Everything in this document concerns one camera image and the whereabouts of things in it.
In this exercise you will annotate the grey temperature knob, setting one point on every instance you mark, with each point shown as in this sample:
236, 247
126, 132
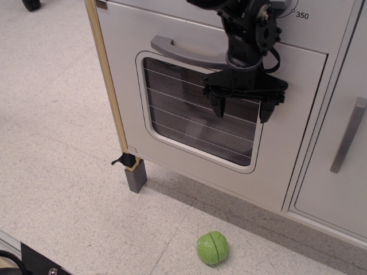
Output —
279, 6

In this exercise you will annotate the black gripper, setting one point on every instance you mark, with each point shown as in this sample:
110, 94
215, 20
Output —
256, 84

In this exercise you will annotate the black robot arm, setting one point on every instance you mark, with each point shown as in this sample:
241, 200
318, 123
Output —
252, 33

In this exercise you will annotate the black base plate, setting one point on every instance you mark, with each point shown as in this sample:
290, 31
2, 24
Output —
36, 263

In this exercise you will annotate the green toy cabbage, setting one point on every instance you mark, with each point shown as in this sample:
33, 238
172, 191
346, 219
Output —
212, 248

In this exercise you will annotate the aluminium frame rail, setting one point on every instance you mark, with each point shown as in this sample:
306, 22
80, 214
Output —
10, 244

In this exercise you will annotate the silver cabinet door handle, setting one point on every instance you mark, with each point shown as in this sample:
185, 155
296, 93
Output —
349, 134

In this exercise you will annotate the white oven door with window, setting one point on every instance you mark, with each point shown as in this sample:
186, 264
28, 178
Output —
158, 52

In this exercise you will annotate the grey cabinet leg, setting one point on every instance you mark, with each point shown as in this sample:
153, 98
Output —
137, 179

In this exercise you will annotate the white right cabinet door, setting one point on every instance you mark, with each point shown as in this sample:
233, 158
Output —
339, 200

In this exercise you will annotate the black caster wheel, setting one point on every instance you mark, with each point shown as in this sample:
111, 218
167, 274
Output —
32, 5

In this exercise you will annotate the black clamp lever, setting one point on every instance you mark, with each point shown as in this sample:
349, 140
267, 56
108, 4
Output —
126, 159

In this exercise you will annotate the white toy kitchen cabinet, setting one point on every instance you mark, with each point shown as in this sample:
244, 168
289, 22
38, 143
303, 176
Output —
323, 26

